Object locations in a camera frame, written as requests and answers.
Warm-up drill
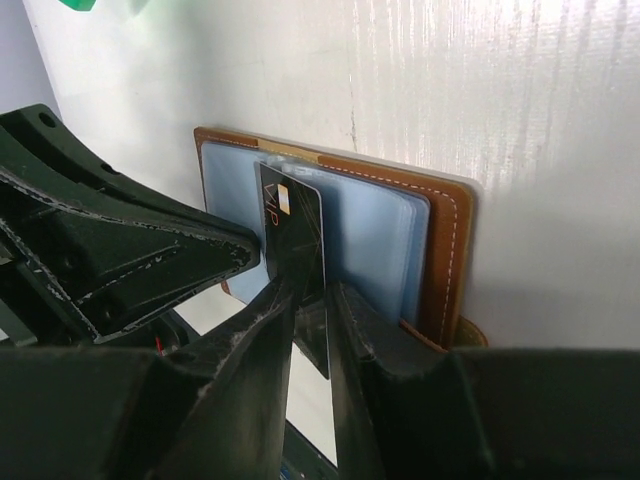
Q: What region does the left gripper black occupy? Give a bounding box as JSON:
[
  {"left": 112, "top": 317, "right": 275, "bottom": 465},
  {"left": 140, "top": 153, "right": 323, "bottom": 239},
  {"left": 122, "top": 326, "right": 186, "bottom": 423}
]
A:
[{"left": 1, "top": 102, "right": 253, "bottom": 347}]

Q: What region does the green plastic bin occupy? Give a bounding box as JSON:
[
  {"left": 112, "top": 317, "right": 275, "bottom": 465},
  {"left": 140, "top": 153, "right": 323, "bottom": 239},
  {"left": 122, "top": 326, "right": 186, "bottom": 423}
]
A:
[{"left": 60, "top": 0, "right": 97, "bottom": 12}]

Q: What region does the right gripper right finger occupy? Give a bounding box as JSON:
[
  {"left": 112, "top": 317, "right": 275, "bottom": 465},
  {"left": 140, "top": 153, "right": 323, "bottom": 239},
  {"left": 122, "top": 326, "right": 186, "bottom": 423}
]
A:
[{"left": 327, "top": 283, "right": 639, "bottom": 479}]

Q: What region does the brown leather card holder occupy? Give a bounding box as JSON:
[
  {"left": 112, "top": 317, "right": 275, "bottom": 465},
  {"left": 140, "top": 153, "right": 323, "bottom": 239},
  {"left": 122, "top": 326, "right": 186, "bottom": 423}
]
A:
[{"left": 194, "top": 126, "right": 488, "bottom": 350}]

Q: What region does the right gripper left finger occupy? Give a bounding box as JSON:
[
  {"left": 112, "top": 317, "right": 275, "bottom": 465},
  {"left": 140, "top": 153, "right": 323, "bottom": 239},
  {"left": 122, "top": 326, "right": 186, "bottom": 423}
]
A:
[{"left": 1, "top": 279, "right": 294, "bottom": 479}]

